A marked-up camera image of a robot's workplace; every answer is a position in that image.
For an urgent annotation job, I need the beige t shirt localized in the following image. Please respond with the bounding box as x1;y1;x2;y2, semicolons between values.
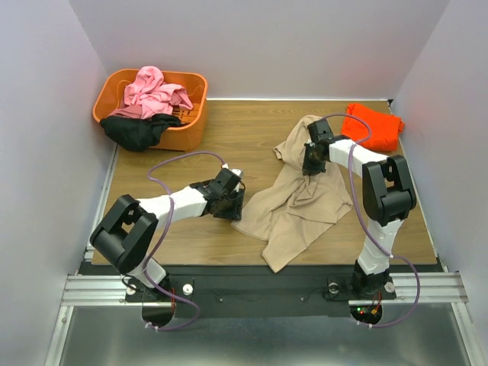
233;115;352;273

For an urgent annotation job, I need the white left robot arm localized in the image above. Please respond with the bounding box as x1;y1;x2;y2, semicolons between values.
89;181;245;300

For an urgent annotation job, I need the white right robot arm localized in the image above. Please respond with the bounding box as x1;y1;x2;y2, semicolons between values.
302;137;416;297

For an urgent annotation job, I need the folded orange t shirt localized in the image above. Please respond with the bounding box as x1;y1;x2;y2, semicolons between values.
341;103;405;153

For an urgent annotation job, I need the white round knob left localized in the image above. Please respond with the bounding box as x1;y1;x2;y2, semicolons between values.
182;284;194;296

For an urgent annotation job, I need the black t shirt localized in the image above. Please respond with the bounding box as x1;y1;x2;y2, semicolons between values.
100;114;184;152

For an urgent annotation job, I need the silver round knob right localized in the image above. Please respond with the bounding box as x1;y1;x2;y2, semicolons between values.
328;282;339;295

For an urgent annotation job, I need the pink t shirt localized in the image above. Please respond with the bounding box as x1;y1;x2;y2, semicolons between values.
111;66;194;120

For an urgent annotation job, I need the orange plastic basket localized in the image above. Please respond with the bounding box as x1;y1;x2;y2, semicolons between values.
92;69;208;151

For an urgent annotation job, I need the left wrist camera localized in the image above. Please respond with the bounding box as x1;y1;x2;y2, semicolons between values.
210;168;243;194

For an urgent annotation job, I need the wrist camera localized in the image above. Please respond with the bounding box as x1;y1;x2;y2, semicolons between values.
307;118;334;144
210;168;243;194

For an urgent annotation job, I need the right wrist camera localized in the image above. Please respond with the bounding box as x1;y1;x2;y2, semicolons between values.
307;118;334;144

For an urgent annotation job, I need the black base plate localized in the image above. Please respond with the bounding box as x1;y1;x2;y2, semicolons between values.
78;261;445;319

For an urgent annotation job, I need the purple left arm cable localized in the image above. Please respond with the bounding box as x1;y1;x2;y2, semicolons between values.
146;151;201;332

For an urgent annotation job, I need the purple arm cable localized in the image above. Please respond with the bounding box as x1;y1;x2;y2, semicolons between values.
322;112;421;329
146;151;201;332

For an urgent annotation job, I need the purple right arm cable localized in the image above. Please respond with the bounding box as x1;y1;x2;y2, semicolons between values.
322;112;421;329

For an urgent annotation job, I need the aluminium rail frame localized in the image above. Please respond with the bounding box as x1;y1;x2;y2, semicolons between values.
44;144;476;366

